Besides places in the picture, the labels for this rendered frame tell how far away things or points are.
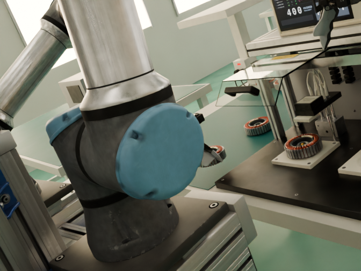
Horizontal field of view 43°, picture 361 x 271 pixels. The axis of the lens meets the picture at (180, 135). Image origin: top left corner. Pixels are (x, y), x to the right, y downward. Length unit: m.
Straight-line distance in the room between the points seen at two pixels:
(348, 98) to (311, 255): 0.98
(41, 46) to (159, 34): 5.25
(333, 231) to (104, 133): 0.74
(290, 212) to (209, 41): 5.87
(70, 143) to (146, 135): 0.17
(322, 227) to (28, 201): 0.68
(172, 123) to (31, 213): 0.41
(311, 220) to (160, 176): 0.69
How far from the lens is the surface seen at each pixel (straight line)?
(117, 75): 0.52
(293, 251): 2.38
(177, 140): 0.53
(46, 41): 1.26
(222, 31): 7.16
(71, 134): 0.64
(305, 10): 1.40
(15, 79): 1.25
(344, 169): 1.28
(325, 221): 1.15
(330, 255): 2.30
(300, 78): 1.67
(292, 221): 1.22
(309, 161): 1.37
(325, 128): 1.52
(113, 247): 0.69
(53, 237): 0.89
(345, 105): 1.61
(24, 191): 0.85
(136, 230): 0.68
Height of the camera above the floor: 1.37
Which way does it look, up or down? 17 degrees down
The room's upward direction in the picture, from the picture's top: 21 degrees counter-clockwise
